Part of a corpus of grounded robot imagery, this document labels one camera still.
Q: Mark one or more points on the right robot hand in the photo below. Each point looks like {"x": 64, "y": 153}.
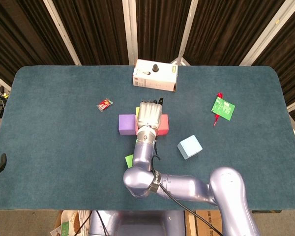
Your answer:
{"x": 150, "y": 114}

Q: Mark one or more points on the yellow foam cube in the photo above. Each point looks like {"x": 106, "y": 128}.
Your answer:
{"x": 137, "y": 110}

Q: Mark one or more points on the red foam cube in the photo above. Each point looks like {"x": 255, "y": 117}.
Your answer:
{"x": 164, "y": 124}

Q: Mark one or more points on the purple foam cube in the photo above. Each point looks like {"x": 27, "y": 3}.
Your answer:
{"x": 126, "y": 124}

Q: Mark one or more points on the green foam cube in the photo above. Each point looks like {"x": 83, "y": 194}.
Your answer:
{"x": 129, "y": 161}

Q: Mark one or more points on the light blue foam cube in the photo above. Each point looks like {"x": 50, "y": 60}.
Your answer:
{"x": 189, "y": 147}

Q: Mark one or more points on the white cardboard box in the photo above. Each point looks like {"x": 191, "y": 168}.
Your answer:
{"x": 157, "y": 78}

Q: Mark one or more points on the red candy wrapper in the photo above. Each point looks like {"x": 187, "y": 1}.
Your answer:
{"x": 104, "y": 105}

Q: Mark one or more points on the black knob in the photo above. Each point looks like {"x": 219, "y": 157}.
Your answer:
{"x": 155, "y": 68}

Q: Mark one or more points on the teal felt table cover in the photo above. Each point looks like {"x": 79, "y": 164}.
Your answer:
{"x": 51, "y": 159}

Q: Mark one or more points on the white tripod stand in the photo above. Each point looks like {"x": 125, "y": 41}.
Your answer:
{"x": 180, "y": 59}

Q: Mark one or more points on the small red ribbon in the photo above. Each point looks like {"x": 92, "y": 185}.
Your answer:
{"x": 215, "y": 120}

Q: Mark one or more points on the green sachet packet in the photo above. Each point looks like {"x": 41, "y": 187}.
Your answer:
{"x": 223, "y": 108}

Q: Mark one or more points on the white paper bag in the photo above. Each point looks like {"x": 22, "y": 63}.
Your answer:
{"x": 66, "y": 226}

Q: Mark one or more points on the grey robot torso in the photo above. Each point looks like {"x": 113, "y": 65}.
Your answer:
{"x": 142, "y": 223}

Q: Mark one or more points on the wooden plank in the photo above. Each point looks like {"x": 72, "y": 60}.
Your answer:
{"x": 190, "y": 223}

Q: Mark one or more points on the brown cardboard box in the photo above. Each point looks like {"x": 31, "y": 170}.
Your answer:
{"x": 207, "y": 221}

